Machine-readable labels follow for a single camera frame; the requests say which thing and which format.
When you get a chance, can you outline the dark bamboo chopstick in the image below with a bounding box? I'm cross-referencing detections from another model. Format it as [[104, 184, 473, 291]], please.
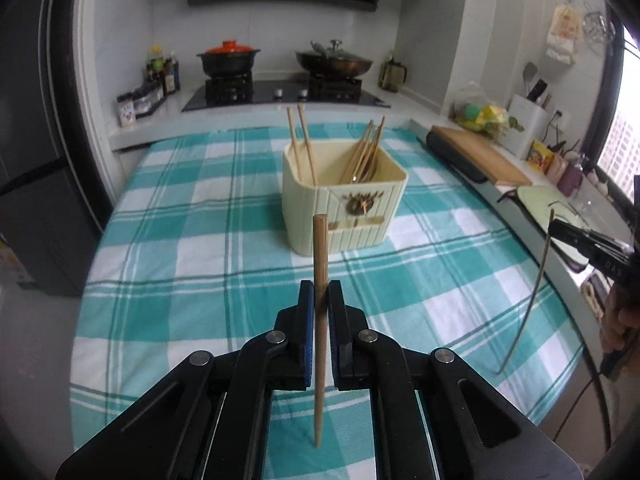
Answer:
[[497, 208, 557, 376]]

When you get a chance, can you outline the metal spoon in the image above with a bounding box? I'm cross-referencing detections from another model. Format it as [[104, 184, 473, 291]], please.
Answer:
[[350, 152, 375, 183]]

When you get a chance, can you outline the person's right hand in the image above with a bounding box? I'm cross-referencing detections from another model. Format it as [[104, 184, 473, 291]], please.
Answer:
[[600, 283, 639, 353]]

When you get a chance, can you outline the light green tray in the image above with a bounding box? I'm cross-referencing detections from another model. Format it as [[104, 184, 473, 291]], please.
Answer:
[[514, 184, 594, 271]]

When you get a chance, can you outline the yellow snack packet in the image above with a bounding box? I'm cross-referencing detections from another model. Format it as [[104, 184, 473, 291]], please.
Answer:
[[525, 140, 554, 174]]

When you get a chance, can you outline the teal plaid tablecloth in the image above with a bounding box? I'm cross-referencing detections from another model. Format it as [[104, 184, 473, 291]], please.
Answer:
[[69, 121, 586, 480]]

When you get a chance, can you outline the wooden cutting board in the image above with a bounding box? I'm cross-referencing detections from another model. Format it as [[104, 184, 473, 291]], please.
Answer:
[[431, 126, 532, 186]]

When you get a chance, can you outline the white knife block holder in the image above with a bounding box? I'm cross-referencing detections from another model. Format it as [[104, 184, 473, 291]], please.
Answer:
[[500, 62, 549, 159]]

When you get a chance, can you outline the cream utensil holder box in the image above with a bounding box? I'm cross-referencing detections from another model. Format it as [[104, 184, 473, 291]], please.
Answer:
[[282, 139, 409, 257]]

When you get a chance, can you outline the plastic bag with sponges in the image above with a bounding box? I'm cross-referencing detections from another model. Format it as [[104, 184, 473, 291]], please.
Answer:
[[452, 81, 524, 141]]

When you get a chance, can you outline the hanging paper bag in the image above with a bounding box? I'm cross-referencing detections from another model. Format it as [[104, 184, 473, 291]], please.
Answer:
[[546, 3, 584, 65]]

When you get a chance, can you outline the dark glass kettle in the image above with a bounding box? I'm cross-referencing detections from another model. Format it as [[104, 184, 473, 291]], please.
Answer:
[[378, 52, 408, 93]]

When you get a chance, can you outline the black gas stove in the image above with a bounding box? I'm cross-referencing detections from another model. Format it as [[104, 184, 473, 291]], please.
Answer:
[[182, 74, 390, 112]]

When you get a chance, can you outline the wok with glass lid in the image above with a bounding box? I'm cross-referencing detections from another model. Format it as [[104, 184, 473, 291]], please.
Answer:
[[296, 40, 373, 79]]

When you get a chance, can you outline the black pot orange lid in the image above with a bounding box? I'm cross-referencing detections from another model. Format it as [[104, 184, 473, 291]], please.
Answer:
[[198, 40, 260, 78]]

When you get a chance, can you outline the sauce bottles cluster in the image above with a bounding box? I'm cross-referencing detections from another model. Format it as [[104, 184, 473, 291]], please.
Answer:
[[145, 46, 181, 96]]

